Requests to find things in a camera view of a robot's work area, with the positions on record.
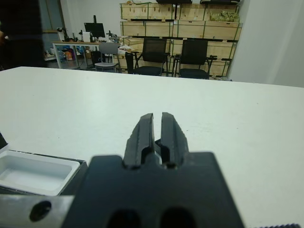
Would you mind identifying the person hand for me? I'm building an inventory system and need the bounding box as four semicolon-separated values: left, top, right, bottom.
0;30;10;46

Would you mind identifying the orange box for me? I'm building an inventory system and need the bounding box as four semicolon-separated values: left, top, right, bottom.
63;48;75;60

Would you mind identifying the black computer monitor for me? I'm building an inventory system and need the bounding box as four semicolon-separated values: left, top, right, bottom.
84;22;106;38

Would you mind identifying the grey plastic chair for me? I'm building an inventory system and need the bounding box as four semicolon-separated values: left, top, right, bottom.
94;42;122;73

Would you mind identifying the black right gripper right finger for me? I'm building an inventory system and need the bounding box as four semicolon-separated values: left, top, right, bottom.
160;111;190;168

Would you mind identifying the small black desk device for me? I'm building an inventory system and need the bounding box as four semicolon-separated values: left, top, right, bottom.
57;27;70;43

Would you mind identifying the black box with white tray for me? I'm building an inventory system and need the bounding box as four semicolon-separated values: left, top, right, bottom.
0;149;86;197

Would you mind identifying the white desk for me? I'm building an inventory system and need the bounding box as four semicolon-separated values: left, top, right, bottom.
51;40;102;70

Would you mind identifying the black mesh office chair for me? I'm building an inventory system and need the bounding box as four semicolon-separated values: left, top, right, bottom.
133;37;171;77
174;39;212;80

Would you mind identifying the person in black clothes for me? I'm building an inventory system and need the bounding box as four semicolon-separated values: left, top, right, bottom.
0;0;46;71

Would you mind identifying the green yellow bag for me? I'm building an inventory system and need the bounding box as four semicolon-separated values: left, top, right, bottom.
210;10;239;22

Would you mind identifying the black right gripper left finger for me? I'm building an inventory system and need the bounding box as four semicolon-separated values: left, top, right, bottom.
123;113;155;170

